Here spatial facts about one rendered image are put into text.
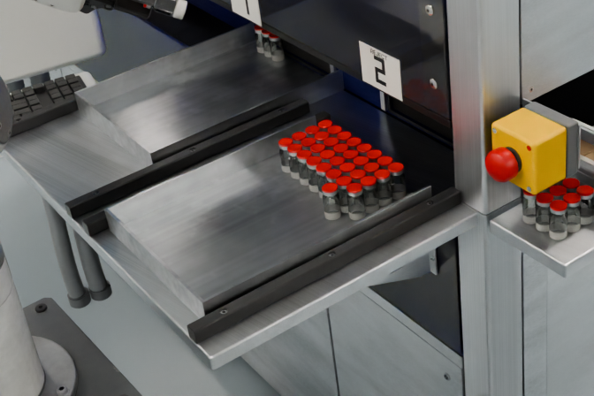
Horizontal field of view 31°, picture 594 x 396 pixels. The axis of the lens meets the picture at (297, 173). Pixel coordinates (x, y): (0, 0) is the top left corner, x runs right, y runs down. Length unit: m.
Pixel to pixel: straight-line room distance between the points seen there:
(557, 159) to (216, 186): 0.48
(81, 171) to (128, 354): 1.08
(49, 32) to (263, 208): 0.77
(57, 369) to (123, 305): 1.50
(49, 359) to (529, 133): 0.61
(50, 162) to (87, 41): 0.49
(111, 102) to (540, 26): 0.75
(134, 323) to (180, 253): 1.34
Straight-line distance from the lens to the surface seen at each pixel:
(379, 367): 1.84
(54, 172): 1.62
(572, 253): 1.33
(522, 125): 1.28
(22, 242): 3.12
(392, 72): 1.42
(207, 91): 1.75
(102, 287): 2.49
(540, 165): 1.27
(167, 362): 2.58
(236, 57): 1.84
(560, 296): 1.59
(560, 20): 1.35
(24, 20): 2.06
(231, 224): 1.42
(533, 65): 1.34
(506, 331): 1.53
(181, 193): 1.49
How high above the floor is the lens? 1.69
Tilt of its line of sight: 32 degrees down
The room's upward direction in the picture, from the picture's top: 8 degrees counter-clockwise
